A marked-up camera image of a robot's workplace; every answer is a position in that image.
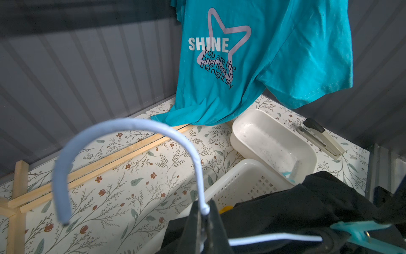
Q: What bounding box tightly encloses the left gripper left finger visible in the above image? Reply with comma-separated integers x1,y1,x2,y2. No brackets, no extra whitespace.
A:
182,201,206,254

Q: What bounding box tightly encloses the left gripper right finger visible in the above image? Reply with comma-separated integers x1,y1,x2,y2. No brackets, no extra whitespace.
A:
204,200,234,254

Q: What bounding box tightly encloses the yellow t-shirt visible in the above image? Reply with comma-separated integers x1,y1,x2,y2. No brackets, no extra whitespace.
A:
219,206,233,214

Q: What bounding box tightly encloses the black t-shirt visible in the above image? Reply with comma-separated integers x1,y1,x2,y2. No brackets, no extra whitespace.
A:
160,171,406,254

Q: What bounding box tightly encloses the blue wire hanger black shirt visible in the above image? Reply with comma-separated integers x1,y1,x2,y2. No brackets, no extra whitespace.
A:
52,118,324,248

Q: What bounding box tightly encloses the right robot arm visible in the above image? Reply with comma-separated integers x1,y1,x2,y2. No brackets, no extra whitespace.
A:
373,177,406,225

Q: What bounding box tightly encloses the white perforated laundry basket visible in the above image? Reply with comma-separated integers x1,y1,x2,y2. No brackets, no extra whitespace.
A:
136,158,296,254

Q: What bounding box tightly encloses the white plastic tray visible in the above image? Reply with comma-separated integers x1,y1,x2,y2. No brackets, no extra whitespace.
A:
230,109,318,185

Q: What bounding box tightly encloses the grey black stapler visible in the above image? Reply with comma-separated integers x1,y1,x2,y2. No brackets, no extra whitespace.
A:
296,118,345,160

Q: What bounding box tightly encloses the wooden clothes rack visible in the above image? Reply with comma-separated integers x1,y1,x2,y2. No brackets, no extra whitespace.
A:
0,120,235,254

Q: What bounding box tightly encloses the teal t-shirt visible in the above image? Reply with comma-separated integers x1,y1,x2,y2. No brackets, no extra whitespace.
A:
153,1,353,126

